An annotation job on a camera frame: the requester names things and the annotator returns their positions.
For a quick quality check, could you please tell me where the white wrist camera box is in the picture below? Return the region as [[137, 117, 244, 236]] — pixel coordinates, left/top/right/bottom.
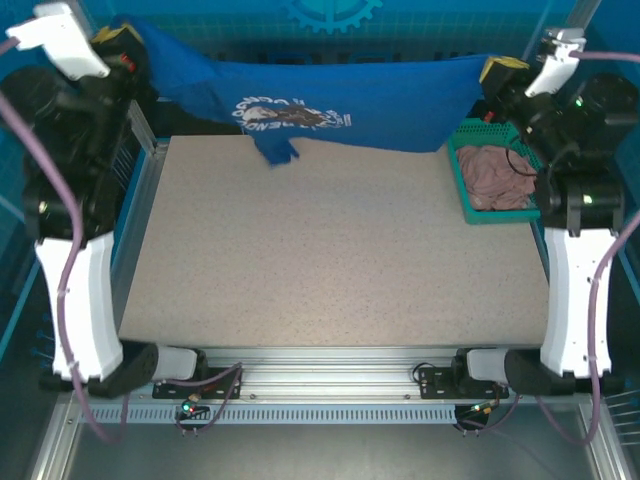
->
[[523, 27, 588, 99], [5, 1, 112, 82]]

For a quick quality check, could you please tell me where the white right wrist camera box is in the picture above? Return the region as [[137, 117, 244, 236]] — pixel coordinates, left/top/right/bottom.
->
[[523, 27, 588, 99]]

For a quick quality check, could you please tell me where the teal plastic basket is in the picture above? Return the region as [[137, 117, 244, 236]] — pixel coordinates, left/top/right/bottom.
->
[[446, 118, 544, 226]]

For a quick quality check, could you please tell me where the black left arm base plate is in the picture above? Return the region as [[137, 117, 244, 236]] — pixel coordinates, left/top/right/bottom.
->
[[152, 367, 245, 400]]

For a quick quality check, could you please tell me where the aluminium frame post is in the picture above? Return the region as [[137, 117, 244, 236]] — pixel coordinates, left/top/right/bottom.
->
[[519, 0, 601, 66], [69, 0, 169, 156]]

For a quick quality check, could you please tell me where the blue t-shirt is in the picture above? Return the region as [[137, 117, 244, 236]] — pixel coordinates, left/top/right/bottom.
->
[[112, 17, 494, 169]]

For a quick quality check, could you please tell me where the slotted grey cable duct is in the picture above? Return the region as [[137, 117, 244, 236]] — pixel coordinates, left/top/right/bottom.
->
[[79, 405, 459, 425]]

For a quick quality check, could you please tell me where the aluminium table side rail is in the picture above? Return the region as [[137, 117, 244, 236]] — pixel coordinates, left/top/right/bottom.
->
[[112, 144, 169, 346]]

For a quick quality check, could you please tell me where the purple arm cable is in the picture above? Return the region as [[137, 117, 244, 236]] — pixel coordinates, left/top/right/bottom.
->
[[452, 49, 640, 446], [0, 37, 245, 446]]

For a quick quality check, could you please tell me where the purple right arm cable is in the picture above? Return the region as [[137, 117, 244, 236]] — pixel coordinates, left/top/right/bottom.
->
[[452, 49, 640, 446]]

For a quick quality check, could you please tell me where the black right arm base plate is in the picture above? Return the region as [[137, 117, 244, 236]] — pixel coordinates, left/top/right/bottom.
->
[[417, 366, 510, 400]]

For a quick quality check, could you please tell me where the thin black right gripper cable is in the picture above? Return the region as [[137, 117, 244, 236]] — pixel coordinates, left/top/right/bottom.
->
[[505, 143, 540, 177]]

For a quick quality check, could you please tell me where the pink t-shirt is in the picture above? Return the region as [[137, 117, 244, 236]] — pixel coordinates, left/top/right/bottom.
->
[[455, 144, 539, 211]]

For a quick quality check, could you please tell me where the aluminium mounting rail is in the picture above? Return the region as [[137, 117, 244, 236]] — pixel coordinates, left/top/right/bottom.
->
[[64, 347, 599, 401]]

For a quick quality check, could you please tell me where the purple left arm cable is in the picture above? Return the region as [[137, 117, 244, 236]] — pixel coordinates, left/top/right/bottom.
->
[[0, 37, 245, 446]]

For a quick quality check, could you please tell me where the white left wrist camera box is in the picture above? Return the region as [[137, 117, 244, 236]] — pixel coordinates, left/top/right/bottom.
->
[[5, 1, 112, 82]]

